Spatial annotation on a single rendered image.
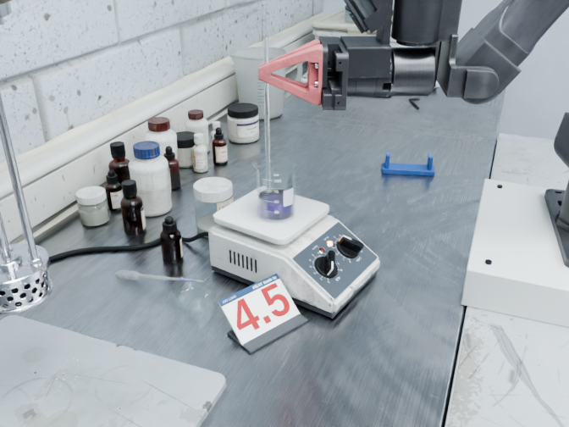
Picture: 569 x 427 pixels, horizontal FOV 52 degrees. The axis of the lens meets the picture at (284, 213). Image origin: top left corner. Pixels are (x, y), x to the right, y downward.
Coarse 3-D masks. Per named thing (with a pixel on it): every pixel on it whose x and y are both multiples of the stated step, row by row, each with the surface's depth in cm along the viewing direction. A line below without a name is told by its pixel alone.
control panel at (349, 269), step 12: (336, 228) 80; (324, 240) 77; (336, 240) 78; (300, 252) 73; (312, 252) 74; (324, 252) 75; (336, 252) 76; (360, 252) 78; (372, 252) 79; (300, 264) 72; (312, 264) 73; (336, 264) 75; (348, 264) 76; (360, 264) 77; (312, 276) 72; (336, 276) 73; (348, 276) 74; (324, 288) 71; (336, 288) 72
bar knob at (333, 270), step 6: (330, 252) 73; (318, 258) 74; (324, 258) 74; (330, 258) 72; (318, 264) 73; (324, 264) 73; (330, 264) 72; (318, 270) 72; (324, 270) 72; (330, 270) 71; (336, 270) 74; (324, 276) 72; (330, 276) 72
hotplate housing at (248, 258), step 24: (216, 240) 78; (240, 240) 76; (264, 240) 75; (312, 240) 76; (360, 240) 80; (216, 264) 80; (240, 264) 77; (264, 264) 74; (288, 264) 72; (288, 288) 74; (312, 288) 71; (360, 288) 77; (336, 312) 72
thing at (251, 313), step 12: (264, 288) 72; (276, 288) 73; (240, 300) 70; (252, 300) 70; (264, 300) 71; (276, 300) 72; (288, 300) 73; (228, 312) 68; (240, 312) 69; (252, 312) 70; (264, 312) 70; (276, 312) 71; (288, 312) 72; (240, 324) 68; (252, 324) 69; (264, 324) 70; (240, 336) 68
